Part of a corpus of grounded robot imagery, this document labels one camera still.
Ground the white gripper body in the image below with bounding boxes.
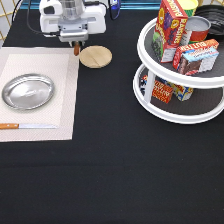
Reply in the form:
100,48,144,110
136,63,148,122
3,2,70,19
39,0,107,42

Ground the fork with wooden handle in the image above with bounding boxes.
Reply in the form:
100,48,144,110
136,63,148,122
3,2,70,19
74,42,80,56

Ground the round silver metal plate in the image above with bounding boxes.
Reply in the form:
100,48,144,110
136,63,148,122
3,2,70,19
2,73,55,110

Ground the robot base white blue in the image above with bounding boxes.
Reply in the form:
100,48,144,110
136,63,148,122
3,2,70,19
108,0,121,10

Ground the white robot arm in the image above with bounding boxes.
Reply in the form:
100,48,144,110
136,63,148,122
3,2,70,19
39,0,106,46

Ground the round wooden coaster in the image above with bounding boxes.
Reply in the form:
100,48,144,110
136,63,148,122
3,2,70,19
79,46,112,68

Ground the beige woven placemat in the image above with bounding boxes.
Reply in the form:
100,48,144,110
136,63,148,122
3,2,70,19
0,47,79,142

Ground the red raisins box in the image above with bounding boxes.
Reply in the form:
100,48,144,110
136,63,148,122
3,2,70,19
152,0,188,63

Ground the orange box on lower tier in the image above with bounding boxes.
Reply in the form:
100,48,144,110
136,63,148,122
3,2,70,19
152,80,173,103

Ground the white two-tier turntable rack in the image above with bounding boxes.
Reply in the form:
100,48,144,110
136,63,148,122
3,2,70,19
133,18,224,124

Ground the yellow box on lower tier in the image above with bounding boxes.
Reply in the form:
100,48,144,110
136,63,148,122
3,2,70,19
164,81,194,101

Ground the yellow green container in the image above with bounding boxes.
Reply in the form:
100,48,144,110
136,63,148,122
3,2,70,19
177,0,198,17

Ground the chocolate pudding box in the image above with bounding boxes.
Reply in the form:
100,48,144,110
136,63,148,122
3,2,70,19
177,47,219,75

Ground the red tin can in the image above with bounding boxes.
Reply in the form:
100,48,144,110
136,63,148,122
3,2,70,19
180,16,211,45

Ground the red butter box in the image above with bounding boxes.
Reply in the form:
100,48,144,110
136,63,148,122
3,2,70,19
173,39,219,69

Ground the black bowl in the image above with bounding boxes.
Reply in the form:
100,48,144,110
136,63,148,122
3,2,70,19
195,5,224,38

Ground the knife with wooden handle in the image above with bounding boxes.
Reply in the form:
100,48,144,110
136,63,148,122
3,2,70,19
0,123,57,130

